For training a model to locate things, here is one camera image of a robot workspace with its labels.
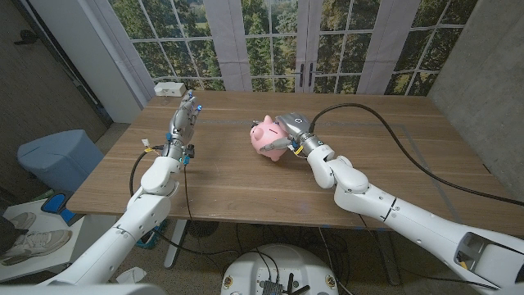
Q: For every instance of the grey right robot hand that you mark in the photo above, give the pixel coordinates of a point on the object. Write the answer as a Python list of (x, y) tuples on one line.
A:
[(296, 131)]

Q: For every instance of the printed window backdrop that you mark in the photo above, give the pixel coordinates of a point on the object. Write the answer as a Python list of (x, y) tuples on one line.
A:
[(262, 41)]

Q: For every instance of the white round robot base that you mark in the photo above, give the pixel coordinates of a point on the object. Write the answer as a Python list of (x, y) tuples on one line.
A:
[(282, 266)]

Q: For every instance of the small grey sneaker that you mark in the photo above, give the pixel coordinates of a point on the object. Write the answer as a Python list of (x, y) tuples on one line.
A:
[(22, 220)]

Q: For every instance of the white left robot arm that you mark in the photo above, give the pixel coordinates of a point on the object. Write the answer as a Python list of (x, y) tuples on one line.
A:
[(135, 221)]

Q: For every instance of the pink plastic piggy bank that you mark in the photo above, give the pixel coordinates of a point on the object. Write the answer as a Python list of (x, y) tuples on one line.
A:
[(266, 135)]

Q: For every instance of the white floor board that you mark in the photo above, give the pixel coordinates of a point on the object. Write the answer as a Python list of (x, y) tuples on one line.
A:
[(88, 231)]

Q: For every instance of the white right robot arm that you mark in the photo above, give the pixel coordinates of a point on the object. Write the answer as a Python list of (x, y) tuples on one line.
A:
[(409, 221)]

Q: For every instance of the teal object under table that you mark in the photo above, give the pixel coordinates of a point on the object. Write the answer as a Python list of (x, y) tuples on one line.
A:
[(154, 238)]

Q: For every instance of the blue-grey lidded bin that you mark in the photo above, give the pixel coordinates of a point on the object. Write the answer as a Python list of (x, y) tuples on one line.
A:
[(57, 160)]

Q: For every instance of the blue padded object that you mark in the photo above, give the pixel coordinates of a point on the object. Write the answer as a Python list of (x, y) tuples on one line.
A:
[(55, 203)]

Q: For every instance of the large grey sneaker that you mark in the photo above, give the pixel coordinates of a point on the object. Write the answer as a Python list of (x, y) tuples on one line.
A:
[(37, 243)]

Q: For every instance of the white table leg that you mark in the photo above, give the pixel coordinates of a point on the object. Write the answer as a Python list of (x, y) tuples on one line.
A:
[(176, 241)]

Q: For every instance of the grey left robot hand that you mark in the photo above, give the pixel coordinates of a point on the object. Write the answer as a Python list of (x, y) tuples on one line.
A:
[(182, 125)]

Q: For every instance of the dark trouser leg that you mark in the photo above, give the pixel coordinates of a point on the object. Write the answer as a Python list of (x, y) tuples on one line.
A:
[(6, 235)]

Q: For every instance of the white plastic box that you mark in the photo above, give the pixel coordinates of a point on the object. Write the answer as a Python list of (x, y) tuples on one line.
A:
[(170, 89)]

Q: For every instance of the white robot chest panel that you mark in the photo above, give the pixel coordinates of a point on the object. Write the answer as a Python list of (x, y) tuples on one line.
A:
[(82, 289)]

